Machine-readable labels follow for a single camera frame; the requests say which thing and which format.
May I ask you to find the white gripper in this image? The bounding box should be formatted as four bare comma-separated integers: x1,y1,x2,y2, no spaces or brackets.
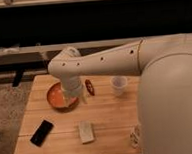
61,76,87,105

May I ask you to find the white sponge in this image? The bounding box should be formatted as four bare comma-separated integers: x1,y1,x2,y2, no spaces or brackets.
78,121,94,144

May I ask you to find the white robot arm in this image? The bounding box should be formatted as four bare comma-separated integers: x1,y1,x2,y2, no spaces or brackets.
48,33,192,154

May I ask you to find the dark red oval object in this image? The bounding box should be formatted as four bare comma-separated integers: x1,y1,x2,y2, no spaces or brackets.
85,79,95,96

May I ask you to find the orange bowl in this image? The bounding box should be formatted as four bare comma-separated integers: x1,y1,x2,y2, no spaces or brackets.
47,82,79,112

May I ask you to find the wooden table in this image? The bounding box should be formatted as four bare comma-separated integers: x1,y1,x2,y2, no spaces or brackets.
13,74,141,154

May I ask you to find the black smartphone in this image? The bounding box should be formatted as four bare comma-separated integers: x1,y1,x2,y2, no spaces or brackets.
30,120,53,146

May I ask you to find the long wooden beam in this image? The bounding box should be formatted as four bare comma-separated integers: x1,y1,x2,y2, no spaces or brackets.
0,33,192,66

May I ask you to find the black bracket under beam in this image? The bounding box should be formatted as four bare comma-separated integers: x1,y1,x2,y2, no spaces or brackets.
12,69,25,87

